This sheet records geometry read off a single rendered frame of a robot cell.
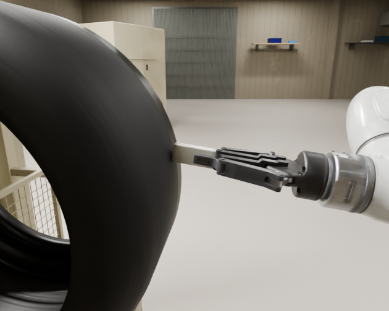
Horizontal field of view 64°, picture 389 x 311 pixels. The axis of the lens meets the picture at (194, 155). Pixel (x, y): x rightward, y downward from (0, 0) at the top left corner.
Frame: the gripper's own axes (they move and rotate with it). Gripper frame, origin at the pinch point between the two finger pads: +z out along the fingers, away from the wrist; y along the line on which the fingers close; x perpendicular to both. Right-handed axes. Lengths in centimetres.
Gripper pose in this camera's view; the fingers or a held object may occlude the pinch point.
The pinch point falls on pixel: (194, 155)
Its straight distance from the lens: 50.1
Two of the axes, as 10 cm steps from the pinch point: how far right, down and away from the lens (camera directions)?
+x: -1.4, 9.4, 3.0
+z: -9.8, -1.7, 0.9
